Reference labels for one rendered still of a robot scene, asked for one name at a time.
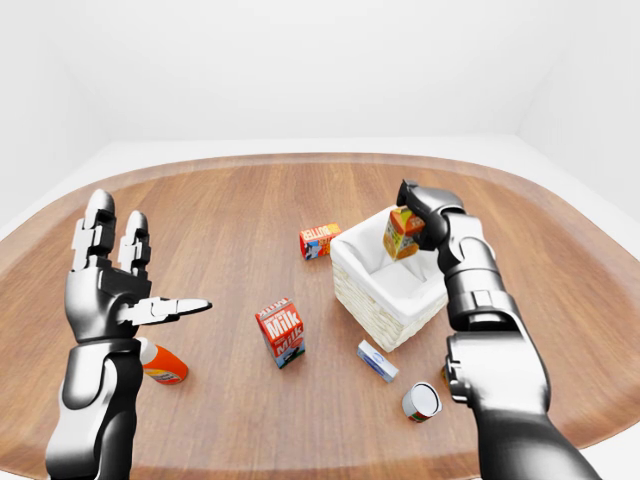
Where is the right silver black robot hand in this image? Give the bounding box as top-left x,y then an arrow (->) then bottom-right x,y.
395,179 -> 465,252

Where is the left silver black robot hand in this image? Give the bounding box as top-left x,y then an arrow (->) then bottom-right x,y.
64,188 -> 214,345

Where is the orange juice carton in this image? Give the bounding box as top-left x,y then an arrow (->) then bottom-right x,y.
382,205 -> 426,261

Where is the white woven basket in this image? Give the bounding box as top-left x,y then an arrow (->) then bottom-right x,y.
329,207 -> 449,354

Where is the orange bottle with white cap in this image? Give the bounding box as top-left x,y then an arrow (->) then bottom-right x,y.
136,336 -> 190,386

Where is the red butter box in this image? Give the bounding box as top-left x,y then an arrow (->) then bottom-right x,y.
299,222 -> 344,262

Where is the small white blue box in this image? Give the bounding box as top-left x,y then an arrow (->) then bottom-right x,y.
356,340 -> 400,384

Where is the red milk carton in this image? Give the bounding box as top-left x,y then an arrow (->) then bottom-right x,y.
254,297 -> 308,370

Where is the tin can with white lid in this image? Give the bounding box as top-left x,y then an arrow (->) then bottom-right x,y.
401,382 -> 444,423

